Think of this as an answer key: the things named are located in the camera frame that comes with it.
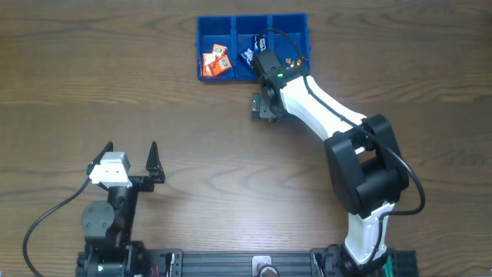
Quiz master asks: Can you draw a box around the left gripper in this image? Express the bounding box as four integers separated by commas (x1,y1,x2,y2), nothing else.
85,140,167,192

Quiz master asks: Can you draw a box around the blue tray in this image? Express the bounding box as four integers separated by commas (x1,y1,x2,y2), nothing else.
195,13,311,82

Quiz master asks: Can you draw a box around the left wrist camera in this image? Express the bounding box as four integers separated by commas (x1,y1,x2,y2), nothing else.
88,151,133,189

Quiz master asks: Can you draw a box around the mounting rail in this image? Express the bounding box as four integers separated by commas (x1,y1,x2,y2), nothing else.
76,249,420,277

